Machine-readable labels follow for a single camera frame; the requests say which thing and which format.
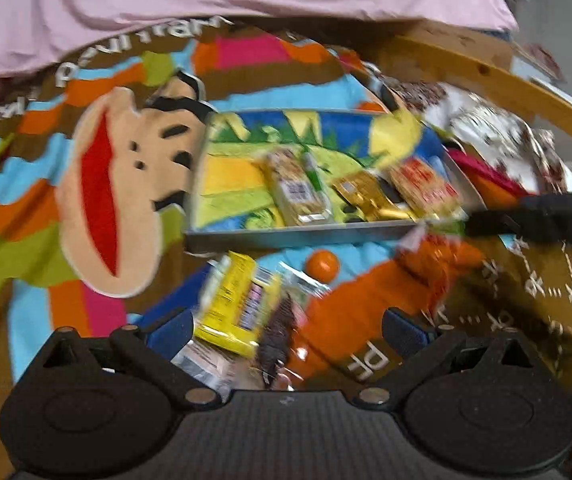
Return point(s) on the clear nut bar packet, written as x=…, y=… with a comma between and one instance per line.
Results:
x=296, y=190

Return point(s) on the red and white cracker packet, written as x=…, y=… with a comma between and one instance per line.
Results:
x=426, y=185

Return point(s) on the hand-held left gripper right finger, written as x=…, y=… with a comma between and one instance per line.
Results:
x=406, y=332

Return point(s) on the yellow snack packet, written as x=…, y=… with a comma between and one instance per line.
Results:
x=231, y=300

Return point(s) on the cartoon monkey printed blanket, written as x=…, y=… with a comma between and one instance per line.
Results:
x=31, y=210

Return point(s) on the dinosaur print tray box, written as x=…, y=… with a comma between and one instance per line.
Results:
x=266, y=237

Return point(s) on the colourful crayon drawing paper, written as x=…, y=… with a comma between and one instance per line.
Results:
x=231, y=180

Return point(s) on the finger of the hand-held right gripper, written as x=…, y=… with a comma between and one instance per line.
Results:
x=496, y=225

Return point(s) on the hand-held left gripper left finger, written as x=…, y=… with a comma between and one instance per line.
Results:
x=171, y=335

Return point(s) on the orange snack packet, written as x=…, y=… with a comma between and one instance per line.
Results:
x=436, y=265

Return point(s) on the small orange ball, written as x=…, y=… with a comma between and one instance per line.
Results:
x=322, y=267

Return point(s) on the clear packet of dark snack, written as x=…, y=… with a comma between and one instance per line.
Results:
x=273, y=335

